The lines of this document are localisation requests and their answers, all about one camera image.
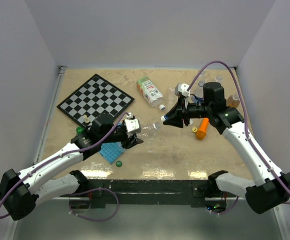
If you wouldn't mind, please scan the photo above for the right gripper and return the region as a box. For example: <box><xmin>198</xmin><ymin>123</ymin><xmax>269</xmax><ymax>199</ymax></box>
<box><xmin>164</xmin><ymin>95</ymin><xmax>213</xmax><ymax>128</ymax></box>

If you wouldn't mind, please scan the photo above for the white blue bottle cap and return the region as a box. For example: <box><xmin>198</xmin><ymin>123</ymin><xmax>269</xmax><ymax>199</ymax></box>
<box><xmin>161</xmin><ymin>115</ymin><xmax>167</xmax><ymax>122</ymax></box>

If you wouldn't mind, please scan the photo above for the green bottle cap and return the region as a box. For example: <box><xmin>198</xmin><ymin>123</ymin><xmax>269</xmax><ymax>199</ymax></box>
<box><xmin>116</xmin><ymin>160</ymin><xmax>122</xmax><ymax>167</ymax></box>

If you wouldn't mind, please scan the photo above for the green plastic bottle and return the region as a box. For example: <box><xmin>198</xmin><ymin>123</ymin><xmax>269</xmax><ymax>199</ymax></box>
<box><xmin>76</xmin><ymin>126</ymin><xmax>85</xmax><ymax>135</ymax></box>

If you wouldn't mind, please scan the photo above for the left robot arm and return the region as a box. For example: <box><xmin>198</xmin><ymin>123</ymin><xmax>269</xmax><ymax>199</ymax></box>
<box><xmin>0</xmin><ymin>112</ymin><xmax>143</xmax><ymax>221</ymax></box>

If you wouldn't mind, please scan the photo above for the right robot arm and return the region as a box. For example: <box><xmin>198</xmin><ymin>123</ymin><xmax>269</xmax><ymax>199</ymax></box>
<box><xmin>163</xmin><ymin>82</ymin><xmax>290</xmax><ymax>214</ymax></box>

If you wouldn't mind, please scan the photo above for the blue label water bottle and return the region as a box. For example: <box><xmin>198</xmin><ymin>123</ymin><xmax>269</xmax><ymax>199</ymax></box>
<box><xmin>192</xmin><ymin>80</ymin><xmax>205</xmax><ymax>103</ymax></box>

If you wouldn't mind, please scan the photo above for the juice bottle with white label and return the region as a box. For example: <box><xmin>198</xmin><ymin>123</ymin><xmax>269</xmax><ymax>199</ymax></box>
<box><xmin>136</xmin><ymin>76</ymin><xmax>165</xmax><ymax>111</ymax></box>

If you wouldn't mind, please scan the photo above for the clear bottle back row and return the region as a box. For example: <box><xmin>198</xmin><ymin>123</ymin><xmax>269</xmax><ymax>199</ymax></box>
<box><xmin>197</xmin><ymin>70</ymin><xmax>208</xmax><ymax>82</ymax></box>

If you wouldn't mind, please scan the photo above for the orange tea bottle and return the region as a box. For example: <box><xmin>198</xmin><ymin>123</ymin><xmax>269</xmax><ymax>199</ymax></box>
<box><xmin>227</xmin><ymin>93</ymin><xmax>240</xmax><ymax>108</ymax></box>

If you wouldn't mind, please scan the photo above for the blue studded baseplate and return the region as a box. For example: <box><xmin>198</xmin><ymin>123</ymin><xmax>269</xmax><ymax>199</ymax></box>
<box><xmin>100</xmin><ymin>142</ymin><xmax>123</xmax><ymax>164</ymax></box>

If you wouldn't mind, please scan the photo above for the orange plastic carrot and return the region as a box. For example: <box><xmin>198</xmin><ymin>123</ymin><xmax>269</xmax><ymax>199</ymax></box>
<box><xmin>196</xmin><ymin>118</ymin><xmax>209</xmax><ymax>140</ymax></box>

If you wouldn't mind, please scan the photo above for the cream chess piece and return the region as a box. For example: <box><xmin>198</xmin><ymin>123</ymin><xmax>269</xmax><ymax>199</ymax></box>
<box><xmin>83</xmin><ymin>114</ymin><xmax>90</xmax><ymax>123</ymax></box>

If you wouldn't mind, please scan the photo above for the black white chessboard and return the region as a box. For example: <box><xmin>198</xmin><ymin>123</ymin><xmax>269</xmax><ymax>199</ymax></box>
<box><xmin>57</xmin><ymin>74</ymin><xmax>134</xmax><ymax>128</ymax></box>

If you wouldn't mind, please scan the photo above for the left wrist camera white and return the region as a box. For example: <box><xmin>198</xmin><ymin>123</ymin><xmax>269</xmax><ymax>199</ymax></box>
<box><xmin>124</xmin><ymin>112</ymin><xmax>142</xmax><ymax>135</ymax></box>

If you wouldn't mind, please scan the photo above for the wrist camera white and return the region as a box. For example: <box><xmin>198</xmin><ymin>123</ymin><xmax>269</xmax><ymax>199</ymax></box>
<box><xmin>124</xmin><ymin>112</ymin><xmax>142</xmax><ymax>135</ymax></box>
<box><xmin>174</xmin><ymin>83</ymin><xmax>190</xmax><ymax>97</ymax></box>

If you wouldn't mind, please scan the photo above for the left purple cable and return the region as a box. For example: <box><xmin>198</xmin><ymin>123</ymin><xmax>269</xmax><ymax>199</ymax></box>
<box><xmin>0</xmin><ymin>112</ymin><xmax>135</xmax><ymax>220</ymax></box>

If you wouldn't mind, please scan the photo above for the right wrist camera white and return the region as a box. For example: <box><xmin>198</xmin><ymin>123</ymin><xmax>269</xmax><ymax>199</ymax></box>
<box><xmin>174</xmin><ymin>83</ymin><xmax>190</xmax><ymax>97</ymax></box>

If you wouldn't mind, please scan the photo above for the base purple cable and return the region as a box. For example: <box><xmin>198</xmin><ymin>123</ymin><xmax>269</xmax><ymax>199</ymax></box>
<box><xmin>69</xmin><ymin>188</ymin><xmax>118</xmax><ymax>222</ymax></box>

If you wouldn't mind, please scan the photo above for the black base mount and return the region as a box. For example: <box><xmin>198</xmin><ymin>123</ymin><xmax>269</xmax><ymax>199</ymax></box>
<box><xmin>59</xmin><ymin>179</ymin><xmax>233</xmax><ymax>209</ymax></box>

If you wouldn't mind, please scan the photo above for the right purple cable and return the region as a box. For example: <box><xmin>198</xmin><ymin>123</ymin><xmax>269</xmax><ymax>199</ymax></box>
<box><xmin>187</xmin><ymin>60</ymin><xmax>290</xmax><ymax>208</ymax></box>

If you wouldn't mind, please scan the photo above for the aluminium frame rail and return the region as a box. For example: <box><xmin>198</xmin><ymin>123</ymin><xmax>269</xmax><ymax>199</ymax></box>
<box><xmin>39</xmin><ymin>65</ymin><xmax>68</xmax><ymax>141</ymax></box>

